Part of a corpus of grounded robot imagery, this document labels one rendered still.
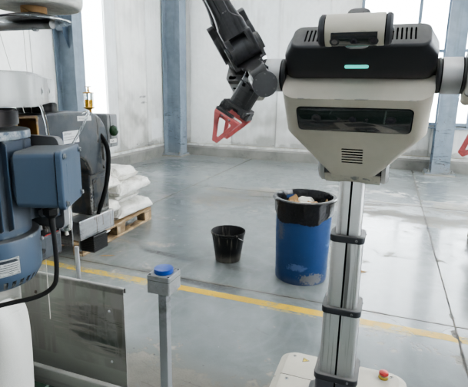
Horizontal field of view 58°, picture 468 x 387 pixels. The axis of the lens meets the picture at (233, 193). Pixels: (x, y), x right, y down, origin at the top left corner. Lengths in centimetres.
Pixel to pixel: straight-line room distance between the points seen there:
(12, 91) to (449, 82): 95
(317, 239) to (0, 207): 264
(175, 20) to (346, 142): 867
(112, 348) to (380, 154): 112
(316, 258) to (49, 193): 266
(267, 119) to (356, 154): 790
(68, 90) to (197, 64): 357
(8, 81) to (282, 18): 863
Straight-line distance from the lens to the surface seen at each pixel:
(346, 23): 103
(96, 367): 175
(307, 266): 319
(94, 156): 117
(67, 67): 705
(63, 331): 176
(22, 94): 70
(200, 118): 967
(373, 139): 122
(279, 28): 918
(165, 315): 142
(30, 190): 69
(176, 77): 965
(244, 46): 100
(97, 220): 120
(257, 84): 95
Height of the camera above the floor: 139
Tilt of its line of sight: 13 degrees down
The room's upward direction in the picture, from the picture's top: 1 degrees clockwise
